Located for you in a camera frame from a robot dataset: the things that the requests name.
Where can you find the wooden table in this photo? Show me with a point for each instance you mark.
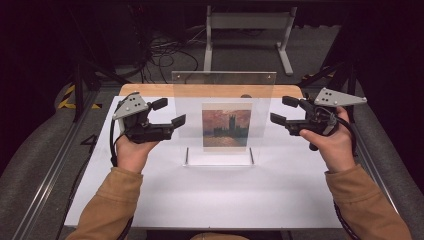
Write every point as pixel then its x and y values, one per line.
pixel 150 90

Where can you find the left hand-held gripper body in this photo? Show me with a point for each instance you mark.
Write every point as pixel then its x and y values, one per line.
pixel 131 106

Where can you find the black tripod stand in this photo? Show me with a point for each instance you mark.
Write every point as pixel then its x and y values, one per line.
pixel 78 93
pixel 350 83

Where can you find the painting picture card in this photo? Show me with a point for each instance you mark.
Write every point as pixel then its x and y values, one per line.
pixel 226 126

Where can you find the white metal stand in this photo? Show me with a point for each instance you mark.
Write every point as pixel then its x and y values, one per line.
pixel 208 50

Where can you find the clear acrylic picture frame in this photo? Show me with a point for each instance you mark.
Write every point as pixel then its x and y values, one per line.
pixel 190 110

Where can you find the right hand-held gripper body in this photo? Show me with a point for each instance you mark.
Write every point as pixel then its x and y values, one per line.
pixel 333 98

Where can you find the aluminium frame rail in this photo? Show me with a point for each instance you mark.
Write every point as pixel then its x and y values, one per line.
pixel 50 173
pixel 376 173

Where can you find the person's left hand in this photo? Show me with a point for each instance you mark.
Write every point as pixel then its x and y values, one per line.
pixel 133 155

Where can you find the person's right hand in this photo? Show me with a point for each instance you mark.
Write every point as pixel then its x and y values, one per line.
pixel 336 150

